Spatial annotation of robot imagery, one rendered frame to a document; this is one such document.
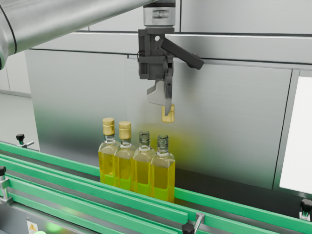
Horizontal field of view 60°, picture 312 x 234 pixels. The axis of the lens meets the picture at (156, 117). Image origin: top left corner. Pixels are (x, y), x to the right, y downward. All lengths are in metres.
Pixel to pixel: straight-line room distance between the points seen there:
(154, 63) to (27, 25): 0.38
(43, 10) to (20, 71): 5.70
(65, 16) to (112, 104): 0.65
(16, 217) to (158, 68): 0.66
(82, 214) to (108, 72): 0.45
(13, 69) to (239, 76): 5.65
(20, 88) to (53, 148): 4.95
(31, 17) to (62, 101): 0.80
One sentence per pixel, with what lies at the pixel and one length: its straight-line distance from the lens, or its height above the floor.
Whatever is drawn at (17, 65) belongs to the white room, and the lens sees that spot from 6.04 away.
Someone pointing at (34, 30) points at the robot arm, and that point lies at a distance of 0.33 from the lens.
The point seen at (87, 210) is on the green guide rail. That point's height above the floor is 0.95.
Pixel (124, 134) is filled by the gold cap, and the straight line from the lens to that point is 0.76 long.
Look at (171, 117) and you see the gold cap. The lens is 0.70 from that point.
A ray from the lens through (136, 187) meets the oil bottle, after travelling 0.81.
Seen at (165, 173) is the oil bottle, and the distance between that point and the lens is 0.73.
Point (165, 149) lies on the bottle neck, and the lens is 0.72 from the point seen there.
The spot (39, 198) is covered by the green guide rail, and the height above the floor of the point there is 0.93.
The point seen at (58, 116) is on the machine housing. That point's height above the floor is 1.07.
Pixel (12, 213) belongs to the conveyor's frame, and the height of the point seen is 0.85.
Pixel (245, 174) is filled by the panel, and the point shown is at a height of 1.01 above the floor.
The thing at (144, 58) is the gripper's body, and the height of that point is 1.35.
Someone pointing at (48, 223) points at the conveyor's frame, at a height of 0.87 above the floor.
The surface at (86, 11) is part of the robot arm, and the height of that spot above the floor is 1.44.
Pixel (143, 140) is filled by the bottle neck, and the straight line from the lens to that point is 0.74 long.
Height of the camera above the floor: 1.43
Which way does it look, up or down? 19 degrees down
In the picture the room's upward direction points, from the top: straight up
